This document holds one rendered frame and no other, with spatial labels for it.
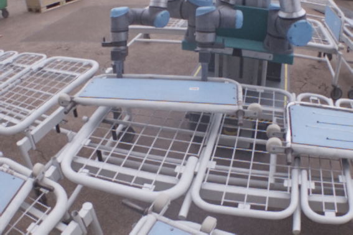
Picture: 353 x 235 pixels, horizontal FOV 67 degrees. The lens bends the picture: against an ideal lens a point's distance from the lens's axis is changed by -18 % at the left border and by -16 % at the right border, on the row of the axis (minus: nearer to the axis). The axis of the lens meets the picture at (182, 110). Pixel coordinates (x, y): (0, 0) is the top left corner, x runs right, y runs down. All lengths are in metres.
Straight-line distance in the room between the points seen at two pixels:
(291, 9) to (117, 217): 1.37
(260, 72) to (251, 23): 0.34
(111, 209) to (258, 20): 1.36
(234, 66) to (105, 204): 1.19
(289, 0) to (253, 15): 0.42
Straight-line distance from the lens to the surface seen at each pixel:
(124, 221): 1.66
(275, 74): 2.21
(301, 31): 1.56
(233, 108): 1.26
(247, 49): 1.78
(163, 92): 1.37
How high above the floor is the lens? 1.30
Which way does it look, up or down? 32 degrees down
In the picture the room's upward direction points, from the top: 1 degrees counter-clockwise
